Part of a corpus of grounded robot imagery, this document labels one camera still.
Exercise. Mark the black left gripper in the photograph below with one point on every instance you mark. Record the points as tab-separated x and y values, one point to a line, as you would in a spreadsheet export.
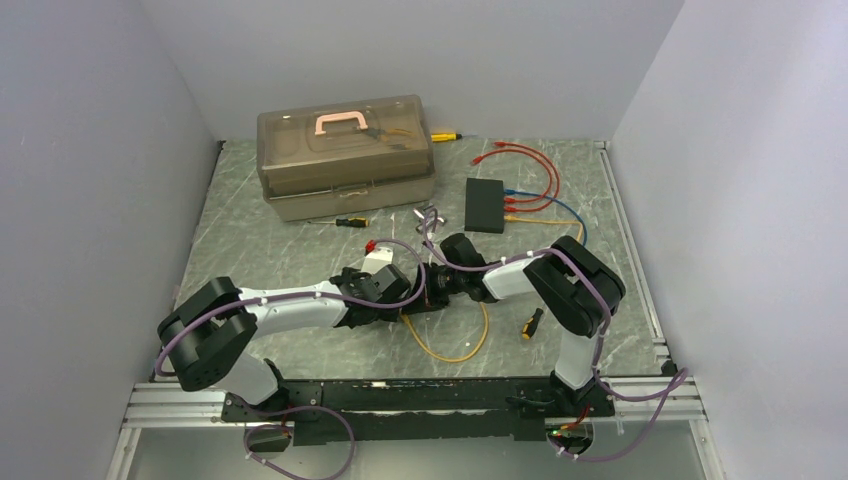
355	274

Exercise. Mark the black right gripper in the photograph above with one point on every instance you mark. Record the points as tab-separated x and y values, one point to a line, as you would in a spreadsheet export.
428	299

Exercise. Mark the black network switch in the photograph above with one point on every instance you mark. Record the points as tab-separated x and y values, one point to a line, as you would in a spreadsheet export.
484	206

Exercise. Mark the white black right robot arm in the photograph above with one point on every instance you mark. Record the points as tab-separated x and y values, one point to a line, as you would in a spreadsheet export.
577	288

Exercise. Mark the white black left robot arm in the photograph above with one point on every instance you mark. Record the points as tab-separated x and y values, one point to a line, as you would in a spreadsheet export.
204	341

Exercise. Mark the chrome socket adapter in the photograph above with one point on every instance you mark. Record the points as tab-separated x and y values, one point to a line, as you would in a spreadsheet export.
429	219

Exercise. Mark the black yellow screwdriver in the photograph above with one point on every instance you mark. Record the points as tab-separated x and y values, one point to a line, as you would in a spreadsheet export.
352	222

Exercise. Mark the black orange stubby screwdriver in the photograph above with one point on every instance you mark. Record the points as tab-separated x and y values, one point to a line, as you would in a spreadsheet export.
531	325

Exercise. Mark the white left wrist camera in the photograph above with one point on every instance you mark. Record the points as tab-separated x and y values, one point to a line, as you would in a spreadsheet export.
376	257

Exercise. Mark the brown translucent toolbox pink handle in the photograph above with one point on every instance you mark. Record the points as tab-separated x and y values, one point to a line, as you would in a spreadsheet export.
345	158

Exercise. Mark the yellow handled screwdriver by wall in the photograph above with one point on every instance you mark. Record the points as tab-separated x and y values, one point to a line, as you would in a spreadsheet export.
446	137

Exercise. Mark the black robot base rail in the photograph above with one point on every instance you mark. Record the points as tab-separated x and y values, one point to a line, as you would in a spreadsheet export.
520	408

